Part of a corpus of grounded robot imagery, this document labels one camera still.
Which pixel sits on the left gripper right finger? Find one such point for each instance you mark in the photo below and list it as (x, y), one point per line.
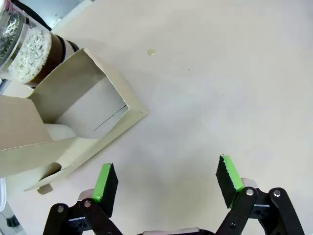
(230, 178)

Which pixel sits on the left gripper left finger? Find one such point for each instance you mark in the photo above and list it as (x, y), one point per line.
(105, 186)

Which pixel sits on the brown cardboard cup carrier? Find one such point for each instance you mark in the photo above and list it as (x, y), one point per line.
(73, 93)

